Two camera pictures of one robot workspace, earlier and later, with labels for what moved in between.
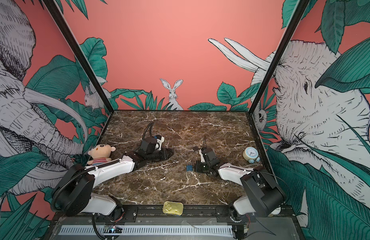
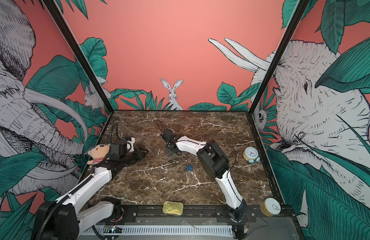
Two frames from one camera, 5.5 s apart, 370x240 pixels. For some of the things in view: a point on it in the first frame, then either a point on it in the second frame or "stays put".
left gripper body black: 160,155 -> 132,157
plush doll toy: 100,154 stays put
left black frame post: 80,54 stays put
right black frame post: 298,14 stays put
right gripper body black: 204,167 -> 169,150
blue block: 189,167 stays put
